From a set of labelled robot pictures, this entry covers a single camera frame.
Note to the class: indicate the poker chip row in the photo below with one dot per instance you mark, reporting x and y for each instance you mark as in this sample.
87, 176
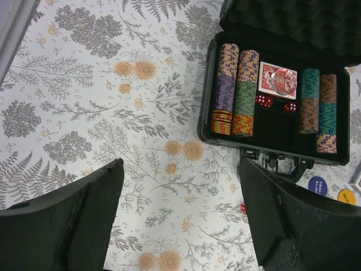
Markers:
225, 82
326, 140
310, 91
245, 94

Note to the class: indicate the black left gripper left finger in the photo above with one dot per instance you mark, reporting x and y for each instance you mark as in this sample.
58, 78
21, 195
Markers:
66, 229

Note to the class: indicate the rightmost poker chip row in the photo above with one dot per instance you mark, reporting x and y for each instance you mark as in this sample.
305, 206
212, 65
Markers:
326, 140

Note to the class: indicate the red die far left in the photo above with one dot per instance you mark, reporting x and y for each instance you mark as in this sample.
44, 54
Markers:
260, 99

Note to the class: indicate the aluminium frame post left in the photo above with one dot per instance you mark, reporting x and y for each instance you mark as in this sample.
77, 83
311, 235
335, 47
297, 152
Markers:
15, 19

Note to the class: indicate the blue small blind button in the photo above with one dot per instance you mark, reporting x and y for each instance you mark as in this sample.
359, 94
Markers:
318, 185

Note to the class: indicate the yellow big blind button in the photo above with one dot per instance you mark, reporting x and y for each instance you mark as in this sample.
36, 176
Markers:
347, 196

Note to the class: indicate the black poker set case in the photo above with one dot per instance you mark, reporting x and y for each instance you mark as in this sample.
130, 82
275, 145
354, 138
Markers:
296, 35

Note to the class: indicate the leftmost poker chip row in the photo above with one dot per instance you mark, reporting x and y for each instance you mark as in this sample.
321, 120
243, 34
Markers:
225, 82

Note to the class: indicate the blue card deck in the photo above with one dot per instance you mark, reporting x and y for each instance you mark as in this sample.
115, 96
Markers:
354, 182

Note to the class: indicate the red die right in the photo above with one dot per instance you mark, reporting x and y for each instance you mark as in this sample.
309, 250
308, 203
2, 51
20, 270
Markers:
290, 107

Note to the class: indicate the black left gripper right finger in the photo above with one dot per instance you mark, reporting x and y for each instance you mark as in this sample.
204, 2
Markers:
293, 228

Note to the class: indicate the floral patterned table mat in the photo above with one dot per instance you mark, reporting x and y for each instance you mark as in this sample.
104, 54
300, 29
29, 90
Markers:
96, 81

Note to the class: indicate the red card deck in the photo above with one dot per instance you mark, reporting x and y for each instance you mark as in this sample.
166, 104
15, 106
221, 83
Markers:
277, 81

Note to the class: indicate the red translucent die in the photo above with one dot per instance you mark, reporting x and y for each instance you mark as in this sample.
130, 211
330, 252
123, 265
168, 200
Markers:
243, 208

